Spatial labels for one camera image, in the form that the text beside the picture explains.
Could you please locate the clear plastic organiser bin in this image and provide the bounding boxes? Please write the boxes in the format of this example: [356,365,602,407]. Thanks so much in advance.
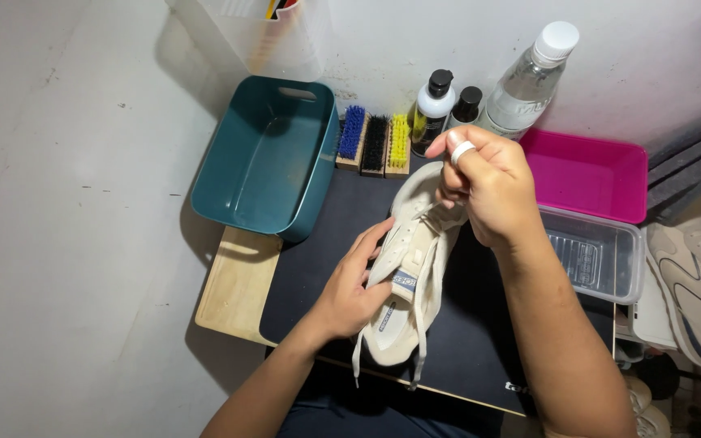
[165,0,333,83]

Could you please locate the person's dark shorts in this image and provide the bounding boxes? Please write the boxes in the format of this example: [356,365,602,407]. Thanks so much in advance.
[274,359,506,438]

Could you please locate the black work mat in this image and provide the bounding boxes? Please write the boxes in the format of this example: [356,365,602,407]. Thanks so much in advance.
[259,155,616,417]

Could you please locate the person's left hand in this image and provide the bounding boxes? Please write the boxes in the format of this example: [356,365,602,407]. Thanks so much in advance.
[310,217,397,341]

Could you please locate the beige sneaker with blue lines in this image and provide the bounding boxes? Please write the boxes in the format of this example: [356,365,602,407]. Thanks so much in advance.
[645,210,701,372]

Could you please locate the cream white sneaker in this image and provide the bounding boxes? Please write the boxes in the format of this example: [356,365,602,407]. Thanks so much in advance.
[359,161,470,369]

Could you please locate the white plastic box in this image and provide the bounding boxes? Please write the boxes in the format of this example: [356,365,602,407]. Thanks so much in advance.
[627,268,680,352]

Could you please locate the beige shoe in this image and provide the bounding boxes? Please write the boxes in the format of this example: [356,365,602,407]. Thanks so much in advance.
[624,374,674,438]

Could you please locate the grey felt pads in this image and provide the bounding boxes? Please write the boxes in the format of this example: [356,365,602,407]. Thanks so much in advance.
[645,118,701,226]

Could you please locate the clear plastic food container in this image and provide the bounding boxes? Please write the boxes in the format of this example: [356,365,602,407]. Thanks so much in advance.
[536,205,646,305]

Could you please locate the blue bristle wooden brush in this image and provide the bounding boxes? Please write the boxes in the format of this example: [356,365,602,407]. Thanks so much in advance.
[335,105,370,172]

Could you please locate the black bristle wooden brush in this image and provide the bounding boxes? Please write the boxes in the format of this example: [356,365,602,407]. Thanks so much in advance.
[361,114,391,178]

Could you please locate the yellow bristle wooden brush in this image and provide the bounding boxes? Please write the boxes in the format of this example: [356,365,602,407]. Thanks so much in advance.
[385,113,412,180]

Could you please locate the pink plastic tub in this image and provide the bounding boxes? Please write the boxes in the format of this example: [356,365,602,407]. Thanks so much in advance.
[518,128,649,225]

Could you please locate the white bottle with black cap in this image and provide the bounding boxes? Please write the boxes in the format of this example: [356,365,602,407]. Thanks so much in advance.
[410,69,458,158]

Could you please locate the person's right hand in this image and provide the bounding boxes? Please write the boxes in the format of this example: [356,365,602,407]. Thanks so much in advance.
[426,125,547,251]

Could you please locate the white finger ring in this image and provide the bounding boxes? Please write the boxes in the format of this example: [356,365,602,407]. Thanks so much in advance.
[450,140,478,166]

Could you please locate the white shoelace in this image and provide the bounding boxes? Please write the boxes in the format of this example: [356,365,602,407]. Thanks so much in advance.
[350,198,467,391]

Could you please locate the small black capped bottle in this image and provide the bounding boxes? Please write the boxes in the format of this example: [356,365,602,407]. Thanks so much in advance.
[446,86,484,130]

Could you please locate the clear bottle with white cap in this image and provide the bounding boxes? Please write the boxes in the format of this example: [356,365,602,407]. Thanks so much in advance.
[475,21,581,142]

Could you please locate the teal plastic basin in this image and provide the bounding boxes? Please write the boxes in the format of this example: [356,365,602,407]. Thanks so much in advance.
[190,75,340,244]

